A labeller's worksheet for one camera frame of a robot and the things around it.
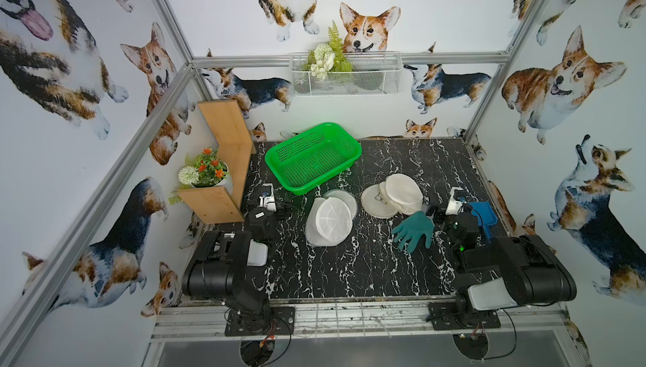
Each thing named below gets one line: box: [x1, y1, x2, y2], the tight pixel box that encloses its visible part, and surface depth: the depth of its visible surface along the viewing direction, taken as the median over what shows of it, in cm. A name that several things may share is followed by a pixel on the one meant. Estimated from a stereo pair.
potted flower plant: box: [168, 147, 231, 206], surface depth 85 cm
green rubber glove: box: [391, 211, 435, 254], surface depth 92 cm
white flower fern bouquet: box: [301, 20, 353, 81], surface depth 82 cm
